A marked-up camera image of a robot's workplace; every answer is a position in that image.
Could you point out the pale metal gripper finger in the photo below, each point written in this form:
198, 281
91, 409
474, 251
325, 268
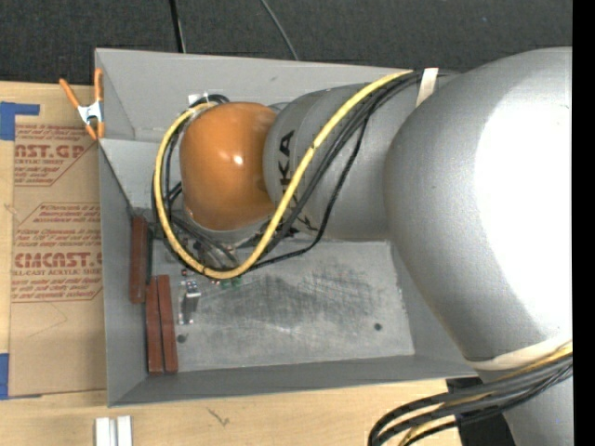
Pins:
183, 309
193, 295

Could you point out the red-brown flat block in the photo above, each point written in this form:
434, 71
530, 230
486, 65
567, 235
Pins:
154, 328
168, 323
137, 260

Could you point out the grey metal bin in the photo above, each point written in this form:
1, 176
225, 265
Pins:
297, 305

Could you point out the brown cardboard board red print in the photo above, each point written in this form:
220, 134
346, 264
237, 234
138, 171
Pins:
56, 230

